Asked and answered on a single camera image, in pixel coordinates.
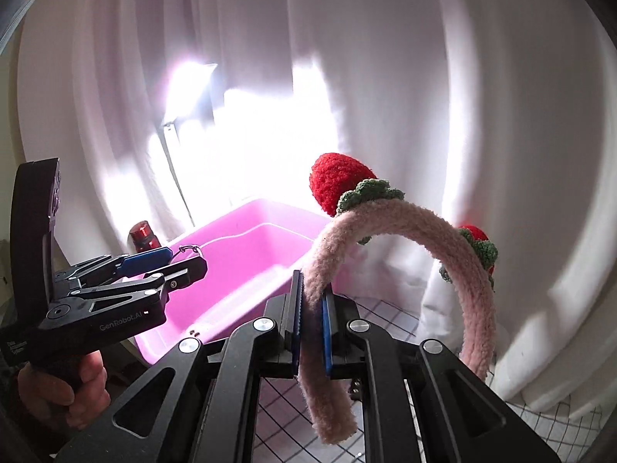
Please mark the red bottle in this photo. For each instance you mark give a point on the red bottle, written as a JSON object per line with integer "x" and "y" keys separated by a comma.
{"x": 140, "y": 236}

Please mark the person's left hand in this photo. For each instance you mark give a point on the person's left hand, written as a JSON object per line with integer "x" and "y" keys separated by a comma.
{"x": 86, "y": 390}

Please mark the pink fuzzy strawberry headband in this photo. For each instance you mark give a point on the pink fuzzy strawberry headband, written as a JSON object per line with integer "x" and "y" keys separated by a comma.
{"x": 409, "y": 222}

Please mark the thin metal stand pole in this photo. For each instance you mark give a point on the thin metal stand pole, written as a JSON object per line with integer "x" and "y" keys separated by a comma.
{"x": 176, "y": 169}

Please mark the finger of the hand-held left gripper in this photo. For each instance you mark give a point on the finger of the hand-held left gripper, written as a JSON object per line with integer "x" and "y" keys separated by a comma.
{"x": 144, "y": 259}
{"x": 185, "y": 270}

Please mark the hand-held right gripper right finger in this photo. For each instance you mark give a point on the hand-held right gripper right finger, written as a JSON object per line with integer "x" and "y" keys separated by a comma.
{"x": 328, "y": 335}

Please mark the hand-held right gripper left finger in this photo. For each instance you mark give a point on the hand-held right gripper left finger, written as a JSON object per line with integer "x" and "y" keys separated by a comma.
{"x": 296, "y": 320}

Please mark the pink plastic bin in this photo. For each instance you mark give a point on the pink plastic bin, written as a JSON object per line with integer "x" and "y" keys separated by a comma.
{"x": 250, "y": 260}

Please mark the white curtain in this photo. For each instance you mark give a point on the white curtain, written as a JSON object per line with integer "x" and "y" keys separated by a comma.
{"x": 385, "y": 58}

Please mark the white grid tablecloth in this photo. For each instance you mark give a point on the white grid tablecloth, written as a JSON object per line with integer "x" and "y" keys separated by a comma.
{"x": 388, "y": 316}

